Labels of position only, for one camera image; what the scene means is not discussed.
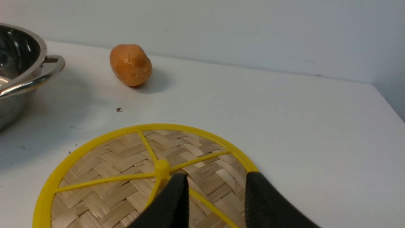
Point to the brown potato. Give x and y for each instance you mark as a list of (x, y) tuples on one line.
[(130, 64)]

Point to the stainless steel pot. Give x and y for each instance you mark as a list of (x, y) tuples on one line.
[(24, 67)]

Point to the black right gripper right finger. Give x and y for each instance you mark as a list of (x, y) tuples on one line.
[(265, 207)]

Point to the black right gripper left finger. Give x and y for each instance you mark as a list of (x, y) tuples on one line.
[(170, 209)]

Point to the yellow woven bamboo steamer lid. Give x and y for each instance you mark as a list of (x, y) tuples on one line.
[(109, 181)]

